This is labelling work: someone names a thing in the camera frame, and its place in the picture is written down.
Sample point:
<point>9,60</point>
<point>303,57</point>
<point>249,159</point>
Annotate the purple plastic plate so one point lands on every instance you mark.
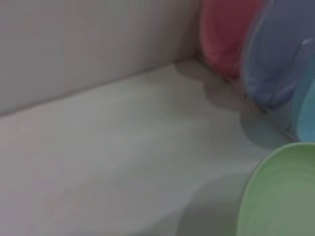
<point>273,56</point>

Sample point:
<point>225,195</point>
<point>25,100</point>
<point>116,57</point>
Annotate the red plastic plate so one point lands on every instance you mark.
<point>224,34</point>

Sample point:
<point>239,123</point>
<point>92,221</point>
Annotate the teal blue plastic plate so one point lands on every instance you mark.
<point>306,118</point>

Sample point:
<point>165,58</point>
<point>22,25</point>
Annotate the green plastic plate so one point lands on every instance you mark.
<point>283,194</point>

